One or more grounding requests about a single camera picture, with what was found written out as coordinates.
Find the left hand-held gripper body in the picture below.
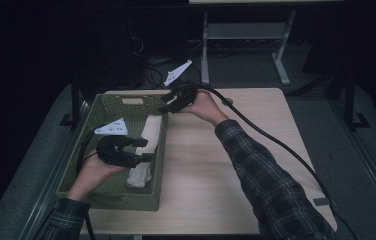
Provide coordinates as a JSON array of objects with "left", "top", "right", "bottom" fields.
[{"left": 94, "top": 118, "right": 137, "bottom": 168}]

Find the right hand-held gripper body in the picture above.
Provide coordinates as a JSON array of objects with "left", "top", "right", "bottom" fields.
[{"left": 163, "top": 59, "right": 199, "bottom": 113}]

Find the white towel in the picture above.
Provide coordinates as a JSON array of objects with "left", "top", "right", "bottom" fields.
[{"left": 125, "top": 114, "right": 163, "bottom": 189}]

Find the green woven basket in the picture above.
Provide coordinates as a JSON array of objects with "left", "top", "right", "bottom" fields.
[{"left": 55, "top": 93, "right": 169, "bottom": 212}]

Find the person's right hand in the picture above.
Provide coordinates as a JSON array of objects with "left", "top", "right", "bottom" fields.
[{"left": 180, "top": 91, "right": 230, "bottom": 127}]

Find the person's left hand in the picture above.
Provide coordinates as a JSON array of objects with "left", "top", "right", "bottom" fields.
[{"left": 67, "top": 153, "right": 127, "bottom": 203}]

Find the dark tape strip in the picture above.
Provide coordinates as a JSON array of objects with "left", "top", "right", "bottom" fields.
[{"left": 312, "top": 197, "right": 331, "bottom": 207}]

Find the tangle of floor cables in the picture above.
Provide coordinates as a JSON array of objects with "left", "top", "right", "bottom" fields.
[{"left": 127, "top": 19, "right": 204, "bottom": 90}]

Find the black metal post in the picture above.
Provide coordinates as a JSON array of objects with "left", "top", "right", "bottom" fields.
[
  {"left": 59, "top": 71, "right": 81, "bottom": 129},
  {"left": 342, "top": 69, "right": 371, "bottom": 130}
]

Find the white metal table frame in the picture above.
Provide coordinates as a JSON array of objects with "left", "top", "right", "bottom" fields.
[{"left": 189, "top": 0, "right": 344, "bottom": 87}]

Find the right hand-held gripper black cable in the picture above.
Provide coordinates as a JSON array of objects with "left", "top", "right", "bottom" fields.
[{"left": 195, "top": 82, "right": 359, "bottom": 240}]

